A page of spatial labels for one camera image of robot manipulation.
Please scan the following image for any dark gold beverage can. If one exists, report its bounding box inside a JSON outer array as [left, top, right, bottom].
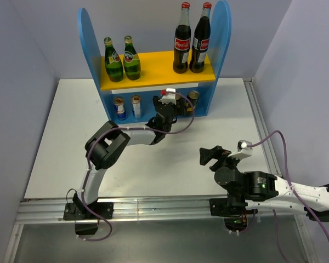
[[187, 90, 200, 108]]

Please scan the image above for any silver blue can red logo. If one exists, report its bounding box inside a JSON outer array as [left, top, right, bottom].
[[113, 96, 127, 120]]

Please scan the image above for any green glass bottle front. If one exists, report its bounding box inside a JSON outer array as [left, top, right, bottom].
[[123, 36, 141, 81]]

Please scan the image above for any green glass bottle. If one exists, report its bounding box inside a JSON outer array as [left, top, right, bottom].
[[104, 37, 123, 82], [123, 36, 141, 81]]

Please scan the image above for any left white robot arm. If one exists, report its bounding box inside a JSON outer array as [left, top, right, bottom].
[[70, 92, 192, 220]]

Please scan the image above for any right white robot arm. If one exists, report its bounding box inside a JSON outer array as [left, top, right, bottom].
[[200, 141, 329, 222]]

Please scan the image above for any blue and yellow wooden shelf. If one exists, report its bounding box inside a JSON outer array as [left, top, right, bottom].
[[78, 1, 231, 124]]

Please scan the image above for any left cola glass bottle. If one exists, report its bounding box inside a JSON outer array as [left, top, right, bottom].
[[173, 2, 191, 74]]

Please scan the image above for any cola glass bottle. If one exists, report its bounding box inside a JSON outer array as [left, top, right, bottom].
[[189, 2, 212, 73], [173, 2, 191, 74]]

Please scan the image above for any right cola glass bottle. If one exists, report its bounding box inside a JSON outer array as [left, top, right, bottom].
[[189, 2, 212, 73]]

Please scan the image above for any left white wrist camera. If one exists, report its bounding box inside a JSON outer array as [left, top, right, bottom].
[[160, 88, 176, 105]]

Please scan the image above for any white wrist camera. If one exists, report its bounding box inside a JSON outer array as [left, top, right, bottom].
[[160, 88, 176, 105], [228, 140, 253, 160]]

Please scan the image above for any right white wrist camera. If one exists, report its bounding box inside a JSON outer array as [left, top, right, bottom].
[[228, 140, 253, 160]]

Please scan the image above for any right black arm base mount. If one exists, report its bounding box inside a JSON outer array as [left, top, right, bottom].
[[209, 195, 258, 236]]

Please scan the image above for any right side aluminium rail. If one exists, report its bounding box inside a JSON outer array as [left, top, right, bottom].
[[242, 78, 283, 178]]

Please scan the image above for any aluminium rail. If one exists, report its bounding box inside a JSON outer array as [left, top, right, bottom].
[[4, 196, 308, 262], [242, 78, 283, 178]]

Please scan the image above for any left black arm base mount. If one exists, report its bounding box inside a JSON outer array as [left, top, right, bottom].
[[63, 201, 114, 237]]

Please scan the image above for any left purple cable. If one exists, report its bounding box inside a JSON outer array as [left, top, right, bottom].
[[81, 92, 196, 242]]

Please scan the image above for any front aluminium rail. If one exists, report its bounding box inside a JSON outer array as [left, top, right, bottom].
[[4, 196, 308, 262]]

